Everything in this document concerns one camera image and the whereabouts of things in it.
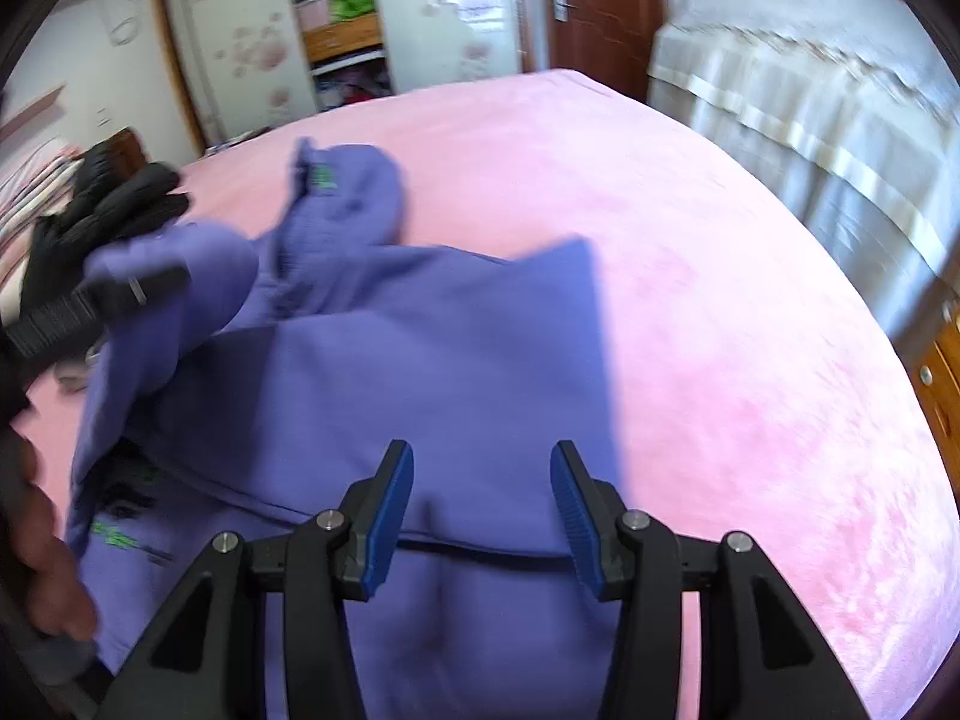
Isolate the wooden wardrobe drawer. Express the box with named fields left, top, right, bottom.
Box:
left=304, top=19, right=385, bottom=62

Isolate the black knit garment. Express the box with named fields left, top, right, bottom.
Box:
left=21, top=144, right=192, bottom=301

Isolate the white floral sliding wardrobe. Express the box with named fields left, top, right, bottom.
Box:
left=148, top=0, right=527, bottom=158

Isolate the purple hooded sweatshirt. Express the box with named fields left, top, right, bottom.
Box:
left=64, top=136, right=638, bottom=720

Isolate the white cloth-covered furniture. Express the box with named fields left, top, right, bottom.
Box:
left=646, top=0, right=960, bottom=331

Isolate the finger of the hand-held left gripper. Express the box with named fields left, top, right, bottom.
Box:
left=4, top=264, right=190, bottom=361

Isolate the wooden drawer cabinet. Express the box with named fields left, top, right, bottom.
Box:
left=910, top=300, right=960, bottom=470

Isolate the brown wooden door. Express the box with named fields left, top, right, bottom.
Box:
left=540, top=0, right=670, bottom=102

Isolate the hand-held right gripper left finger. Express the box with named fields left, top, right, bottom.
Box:
left=97, top=439, right=417, bottom=720

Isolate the pink fleece blanket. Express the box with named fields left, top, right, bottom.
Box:
left=15, top=69, right=957, bottom=720

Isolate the person's left hand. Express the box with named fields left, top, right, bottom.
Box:
left=11, top=431, right=100, bottom=640

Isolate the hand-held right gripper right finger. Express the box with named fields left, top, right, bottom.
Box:
left=550, top=441, right=871, bottom=720

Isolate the striped bedding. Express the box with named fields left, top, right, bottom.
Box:
left=0, top=141, right=87, bottom=320

